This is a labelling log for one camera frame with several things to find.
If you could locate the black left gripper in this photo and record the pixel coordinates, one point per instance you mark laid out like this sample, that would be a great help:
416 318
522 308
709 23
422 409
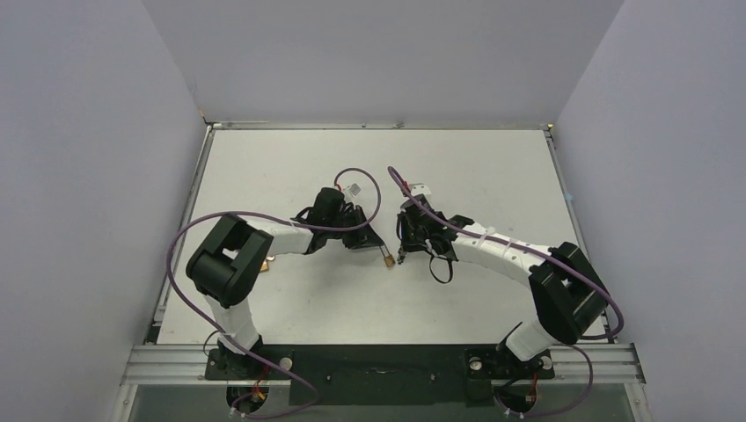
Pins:
364 236

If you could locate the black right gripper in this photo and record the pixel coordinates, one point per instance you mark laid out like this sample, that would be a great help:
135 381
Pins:
413 231

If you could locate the small brass padlock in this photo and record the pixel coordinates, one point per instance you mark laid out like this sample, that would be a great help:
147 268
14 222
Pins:
389 260

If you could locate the small black keys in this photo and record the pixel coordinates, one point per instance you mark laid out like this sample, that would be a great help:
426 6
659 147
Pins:
401 255

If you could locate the large brass padlock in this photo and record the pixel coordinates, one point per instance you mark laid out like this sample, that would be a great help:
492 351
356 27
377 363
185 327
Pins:
266 263

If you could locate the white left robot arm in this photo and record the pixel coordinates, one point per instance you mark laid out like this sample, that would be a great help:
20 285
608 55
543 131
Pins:
226 265

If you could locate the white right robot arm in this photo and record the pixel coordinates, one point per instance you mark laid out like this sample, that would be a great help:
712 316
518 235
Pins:
568 296

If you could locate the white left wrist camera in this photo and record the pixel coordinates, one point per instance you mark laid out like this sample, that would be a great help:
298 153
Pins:
352 190

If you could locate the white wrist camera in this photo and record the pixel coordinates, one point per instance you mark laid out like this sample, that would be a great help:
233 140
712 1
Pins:
352 190
419 189

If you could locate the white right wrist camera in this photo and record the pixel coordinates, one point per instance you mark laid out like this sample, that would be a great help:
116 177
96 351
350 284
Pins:
419 189

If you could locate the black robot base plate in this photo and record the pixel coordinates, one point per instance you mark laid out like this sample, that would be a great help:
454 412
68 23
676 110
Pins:
386 374

